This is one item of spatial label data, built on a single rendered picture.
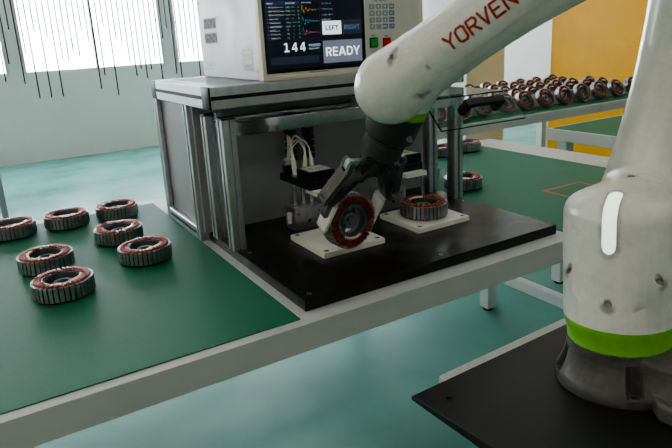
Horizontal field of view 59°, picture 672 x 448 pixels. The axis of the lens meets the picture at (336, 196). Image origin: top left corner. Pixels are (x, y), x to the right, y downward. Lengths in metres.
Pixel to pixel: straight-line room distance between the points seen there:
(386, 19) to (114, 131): 6.37
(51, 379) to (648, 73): 0.92
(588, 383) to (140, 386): 0.60
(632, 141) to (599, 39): 4.14
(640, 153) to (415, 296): 0.46
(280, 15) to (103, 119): 6.37
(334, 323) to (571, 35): 4.36
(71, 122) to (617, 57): 5.70
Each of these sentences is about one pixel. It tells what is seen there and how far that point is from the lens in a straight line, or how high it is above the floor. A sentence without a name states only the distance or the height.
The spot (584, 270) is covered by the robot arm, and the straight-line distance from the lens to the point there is 0.76.
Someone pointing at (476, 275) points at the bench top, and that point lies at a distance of 1.20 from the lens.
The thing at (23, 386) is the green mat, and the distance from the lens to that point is 0.98.
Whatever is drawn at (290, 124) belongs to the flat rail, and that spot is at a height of 1.02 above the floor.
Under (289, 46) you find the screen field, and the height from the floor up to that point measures 1.18.
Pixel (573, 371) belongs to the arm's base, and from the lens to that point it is 0.82.
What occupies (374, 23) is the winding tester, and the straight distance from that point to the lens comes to 1.44.
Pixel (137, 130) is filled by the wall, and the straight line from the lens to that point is 7.69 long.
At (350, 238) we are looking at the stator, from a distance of 1.16.
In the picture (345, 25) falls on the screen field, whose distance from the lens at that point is 1.40.
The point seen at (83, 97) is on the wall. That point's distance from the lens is 7.55.
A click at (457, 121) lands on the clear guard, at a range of 1.24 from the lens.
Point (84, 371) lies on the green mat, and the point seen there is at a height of 0.75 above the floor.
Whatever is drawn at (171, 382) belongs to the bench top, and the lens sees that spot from 0.94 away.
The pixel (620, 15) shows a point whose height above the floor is 1.24.
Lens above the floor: 1.20
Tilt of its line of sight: 15 degrees down
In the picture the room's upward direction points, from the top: 3 degrees counter-clockwise
